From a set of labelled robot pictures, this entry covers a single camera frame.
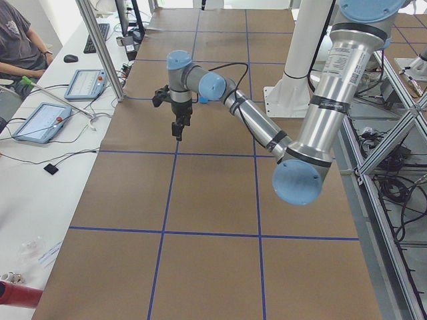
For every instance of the aluminium frame post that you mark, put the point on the aluminium frame post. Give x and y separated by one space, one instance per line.
100 46

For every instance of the far blue teach pendant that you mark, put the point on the far blue teach pendant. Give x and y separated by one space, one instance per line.
86 84

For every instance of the green handled metal rod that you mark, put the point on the green handled metal rod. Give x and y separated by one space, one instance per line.
26 81

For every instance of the near blue teach pendant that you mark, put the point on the near blue teach pendant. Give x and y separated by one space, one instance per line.
43 124

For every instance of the blue block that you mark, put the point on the blue block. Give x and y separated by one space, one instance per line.
203 100

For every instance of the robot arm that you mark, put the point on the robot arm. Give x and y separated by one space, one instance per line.
360 29

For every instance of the small black square pad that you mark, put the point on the small black square pad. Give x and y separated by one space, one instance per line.
51 169

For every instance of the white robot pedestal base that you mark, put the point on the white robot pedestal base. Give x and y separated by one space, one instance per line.
290 96

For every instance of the brown paper table cover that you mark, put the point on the brown paper table cover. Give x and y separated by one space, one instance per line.
192 229

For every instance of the black computer mouse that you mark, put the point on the black computer mouse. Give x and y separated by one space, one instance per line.
70 58

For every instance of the aluminium frame truss right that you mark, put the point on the aluminium frame truss right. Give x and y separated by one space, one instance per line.
384 139

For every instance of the blue teach pendant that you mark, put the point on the blue teach pendant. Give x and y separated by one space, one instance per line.
43 124
86 84

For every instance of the seated person grey shirt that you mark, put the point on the seated person grey shirt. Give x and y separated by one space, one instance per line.
23 52

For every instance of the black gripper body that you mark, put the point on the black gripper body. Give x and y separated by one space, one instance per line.
181 109

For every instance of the red cylinder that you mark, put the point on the red cylinder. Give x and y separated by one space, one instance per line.
20 296

